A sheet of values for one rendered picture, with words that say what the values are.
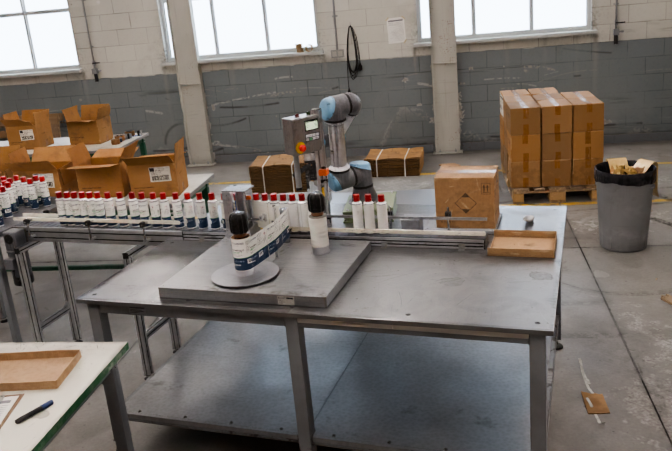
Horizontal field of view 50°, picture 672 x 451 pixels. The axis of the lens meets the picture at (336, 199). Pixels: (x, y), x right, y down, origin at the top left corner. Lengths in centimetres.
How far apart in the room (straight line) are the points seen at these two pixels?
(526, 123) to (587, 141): 57
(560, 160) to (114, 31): 582
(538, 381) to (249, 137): 709
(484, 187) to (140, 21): 678
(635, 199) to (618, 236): 32
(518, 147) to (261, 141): 381
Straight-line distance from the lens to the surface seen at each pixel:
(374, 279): 327
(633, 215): 576
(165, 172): 521
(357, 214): 367
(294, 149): 371
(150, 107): 989
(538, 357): 289
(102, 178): 547
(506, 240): 366
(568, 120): 692
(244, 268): 328
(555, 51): 909
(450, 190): 374
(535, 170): 697
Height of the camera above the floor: 210
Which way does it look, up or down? 16 degrees down
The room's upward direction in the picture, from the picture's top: 5 degrees counter-clockwise
